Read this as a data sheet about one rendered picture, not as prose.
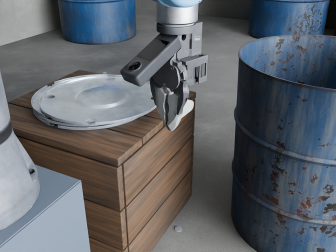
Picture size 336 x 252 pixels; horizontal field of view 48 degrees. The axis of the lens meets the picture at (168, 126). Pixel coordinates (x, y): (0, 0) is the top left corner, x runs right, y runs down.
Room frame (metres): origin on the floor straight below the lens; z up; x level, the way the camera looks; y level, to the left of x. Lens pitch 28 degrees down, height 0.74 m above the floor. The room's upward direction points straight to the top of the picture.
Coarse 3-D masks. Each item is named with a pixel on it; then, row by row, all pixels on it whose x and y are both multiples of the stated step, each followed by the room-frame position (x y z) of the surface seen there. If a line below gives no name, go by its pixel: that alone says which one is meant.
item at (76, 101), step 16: (80, 80) 0.95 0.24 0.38; (96, 80) 0.95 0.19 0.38; (112, 80) 0.95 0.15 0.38; (64, 96) 0.84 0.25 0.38; (80, 96) 0.82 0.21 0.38; (96, 96) 0.82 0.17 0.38; (112, 96) 0.82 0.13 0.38; (128, 96) 0.84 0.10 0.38; (144, 96) 0.84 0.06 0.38; (48, 112) 0.75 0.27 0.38; (64, 112) 0.75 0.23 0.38; (80, 112) 0.75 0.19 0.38; (96, 112) 0.75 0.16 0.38; (112, 112) 0.75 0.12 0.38; (128, 112) 0.75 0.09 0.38; (144, 112) 0.74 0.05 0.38
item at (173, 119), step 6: (168, 96) 0.65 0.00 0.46; (174, 96) 0.64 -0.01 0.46; (168, 102) 0.65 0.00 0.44; (174, 102) 0.64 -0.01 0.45; (186, 102) 0.67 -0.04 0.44; (192, 102) 0.68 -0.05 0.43; (174, 108) 0.64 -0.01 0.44; (186, 108) 0.67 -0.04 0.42; (168, 114) 0.65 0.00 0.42; (174, 114) 0.64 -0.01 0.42; (180, 114) 0.64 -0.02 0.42; (168, 120) 0.65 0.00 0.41; (174, 120) 0.64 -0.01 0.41; (168, 126) 0.66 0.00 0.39; (174, 126) 0.65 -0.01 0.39
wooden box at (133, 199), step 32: (192, 96) 0.91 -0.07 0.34; (32, 128) 0.72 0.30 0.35; (128, 128) 0.72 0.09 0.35; (160, 128) 0.76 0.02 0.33; (192, 128) 0.93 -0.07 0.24; (32, 160) 0.71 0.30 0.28; (64, 160) 0.66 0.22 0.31; (96, 160) 0.63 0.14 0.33; (128, 160) 0.63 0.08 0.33; (160, 160) 0.75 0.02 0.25; (192, 160) 0.93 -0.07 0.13; (96, 192) 0.63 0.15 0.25; (128, 192) 0.63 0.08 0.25; (160, 192) 0.75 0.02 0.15; (96, 224) 0.63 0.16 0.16; (128, 224) 0.62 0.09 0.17; (160, 224) 0.75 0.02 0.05
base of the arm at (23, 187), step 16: (0, 144) 0.34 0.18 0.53; (16, 144) 0.37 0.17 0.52; (0, 160) 0.33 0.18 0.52; (16, 160) 0.35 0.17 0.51; (0, 176) 0.32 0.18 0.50; (16, 176) 0.34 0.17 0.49; (32, 176) 0.37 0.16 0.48; (0, 192) 0.32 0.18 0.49; (16, 192) 0.33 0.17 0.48; (32, 192) 0.35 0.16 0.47; (0, 208) 0.31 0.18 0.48; (16, 208) 0.32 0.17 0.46; (0, 224) 0.30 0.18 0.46
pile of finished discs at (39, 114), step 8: (64, 80) 0.97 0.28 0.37; (40, 88) 0.90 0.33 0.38; (48, 88) 0.91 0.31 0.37; (32, 96) 0.84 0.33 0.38; (40, 96) 0.86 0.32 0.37; (48, 96) 0.86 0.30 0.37; (32, 104) 0.81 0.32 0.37; (40, 112) 0.77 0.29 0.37; (40, 120) 0.76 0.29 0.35; (48, 120) 0.74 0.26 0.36; (56, 120) 0.73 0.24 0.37; (88, 120) 0.72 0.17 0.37; (128, 120) 0.75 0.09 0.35; (64, 128) 0.72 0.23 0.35; (72, 128) 0.72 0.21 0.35; (80, 128) 0.72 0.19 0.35; (88, 128) 0.72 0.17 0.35; (96, 128) 0.72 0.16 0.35
